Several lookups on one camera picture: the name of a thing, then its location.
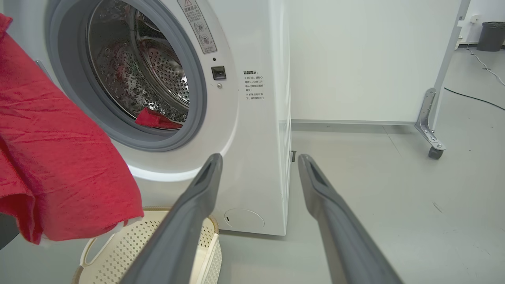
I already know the dark grey trash bin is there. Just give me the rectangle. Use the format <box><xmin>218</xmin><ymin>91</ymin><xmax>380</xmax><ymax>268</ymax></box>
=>
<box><xmin>477</xmin><ymin>22</ymin><xmax>505</xmax><ymax>52</ymax></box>

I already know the grey rubber door seal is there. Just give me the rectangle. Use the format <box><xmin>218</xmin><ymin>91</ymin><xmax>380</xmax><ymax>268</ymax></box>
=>
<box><xmin>47</xmin><ymin>0</ymin><xmax>208</xmax><ymax>153</ymax></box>

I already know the plain red garment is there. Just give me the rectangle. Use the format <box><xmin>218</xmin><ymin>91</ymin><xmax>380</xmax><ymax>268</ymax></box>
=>
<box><xmin>135</xmin><ymin>107</ymin><xmax>184</xmax><ymax>130</ymax></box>

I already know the round filter cover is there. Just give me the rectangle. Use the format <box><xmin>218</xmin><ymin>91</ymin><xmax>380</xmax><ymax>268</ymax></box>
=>
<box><xmin>224</xmin><ymin>208</ymin><xmax>266</xmax><ymax>230</ymax></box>

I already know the black floor cable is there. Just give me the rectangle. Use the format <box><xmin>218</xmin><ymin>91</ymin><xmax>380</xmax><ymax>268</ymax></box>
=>
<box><xmin>444</xmin><ymin>87</ymin><xmax>505</xmax><ymax>112</ymax></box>

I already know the warning sticker with red triangle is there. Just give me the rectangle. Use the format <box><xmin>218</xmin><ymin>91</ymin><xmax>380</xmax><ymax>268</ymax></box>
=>
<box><xmin>177</xmin><ymin>0</ymin><xmax>218</xmax><ymax>54</ymax></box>

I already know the white partition board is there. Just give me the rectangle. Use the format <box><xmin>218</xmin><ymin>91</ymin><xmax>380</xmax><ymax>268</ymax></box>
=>
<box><xmin>290</xmin><ymin>0</ymin><xmax>472</xmax><ymax>127</ymax></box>

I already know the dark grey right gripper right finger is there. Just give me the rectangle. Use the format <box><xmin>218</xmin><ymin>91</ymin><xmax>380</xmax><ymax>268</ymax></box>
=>
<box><xmin>298</xmin><ymin>154</ymin><xmax>404</xmax><ymax>284</ymax></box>

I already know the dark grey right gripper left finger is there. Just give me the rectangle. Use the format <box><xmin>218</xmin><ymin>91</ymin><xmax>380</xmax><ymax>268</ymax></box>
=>
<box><xmin>118</xmin><ymin>153</ymin><xmax>224</xmax><ymax>284</ymax></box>

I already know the white floor cable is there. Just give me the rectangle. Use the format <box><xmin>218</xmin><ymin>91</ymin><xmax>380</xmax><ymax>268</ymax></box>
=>
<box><xmin>468</xmin><ymin>43</ymin><xmax>505</xmax><ymax>86</ymax></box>

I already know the metal foot bracket with caster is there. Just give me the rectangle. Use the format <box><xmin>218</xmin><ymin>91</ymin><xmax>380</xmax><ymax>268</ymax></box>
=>
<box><xmin>414</xmin><ymin>88</ymin><xmax>447</xmax><ymax>160</ymax></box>

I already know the cream perforated laundry basket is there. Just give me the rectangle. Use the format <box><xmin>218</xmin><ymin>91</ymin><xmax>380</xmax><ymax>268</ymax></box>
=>
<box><xmin>73</xmin><ymin>206</ymin><xmax>222</xmax><ymax>284</ymax></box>

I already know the red garment with white part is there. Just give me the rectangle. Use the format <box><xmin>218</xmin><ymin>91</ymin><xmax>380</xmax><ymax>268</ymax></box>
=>
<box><xmin>0</xmin><ymin>14</ymin><xmax>144</xmax><ymax>245</ymax></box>

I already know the white washing machine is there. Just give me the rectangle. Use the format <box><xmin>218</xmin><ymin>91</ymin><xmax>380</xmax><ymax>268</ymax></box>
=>
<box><xmin>0</xmin><ymin>0</ymin><xmax>292</xmax><ymax>237</ymax></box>

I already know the steel perforated washer drum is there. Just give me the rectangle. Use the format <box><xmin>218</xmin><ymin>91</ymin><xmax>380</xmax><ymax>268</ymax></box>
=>
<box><xmin>87</xmin><ymin>0</ymin><xmax>191</xmax><ymax>129</ymax></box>

